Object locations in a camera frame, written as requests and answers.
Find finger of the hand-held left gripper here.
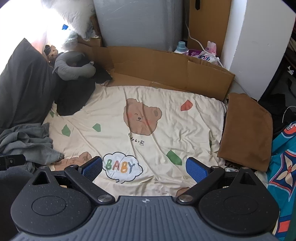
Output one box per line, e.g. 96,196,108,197
0,155,26,171

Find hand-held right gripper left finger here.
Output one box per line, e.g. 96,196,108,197
31,156,116,205

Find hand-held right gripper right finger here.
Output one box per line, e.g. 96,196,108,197
176,157,259,205

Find blue denim pants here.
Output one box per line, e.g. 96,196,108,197
0,122,65,174

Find brown folded cloth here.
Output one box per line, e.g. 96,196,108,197
218,93,274,164

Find cream bear print bedsheet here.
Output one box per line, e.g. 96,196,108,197
43,85,229,197

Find dark grey pillow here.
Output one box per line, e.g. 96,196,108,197
0,38,59,130

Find teal printed blanket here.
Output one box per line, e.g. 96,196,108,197
266,122,296,241

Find small black cloth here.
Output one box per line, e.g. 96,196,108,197
94,66,114,84

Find grey neck pillow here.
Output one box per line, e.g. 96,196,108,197
53,51,97,81

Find dark clothing pile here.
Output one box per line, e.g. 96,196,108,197
258,38,296,136

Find brown cardboard sheet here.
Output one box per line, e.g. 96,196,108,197
76,35,236,102

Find purple tissue pack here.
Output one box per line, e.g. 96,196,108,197
188,49,220,63

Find brown teddy bear toy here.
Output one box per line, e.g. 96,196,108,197
44,45,60,63

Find blue capped detergent bottle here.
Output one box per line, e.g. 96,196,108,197
174,41,190,54

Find tall cardboard box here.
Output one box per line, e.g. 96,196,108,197
187,0,232,55

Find grey upright mattress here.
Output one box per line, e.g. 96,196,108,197
92,0,193,53

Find white stuffed pillow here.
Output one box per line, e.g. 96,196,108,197
43,0,97,42

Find white cable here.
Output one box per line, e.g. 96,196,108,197
185,22,228,69

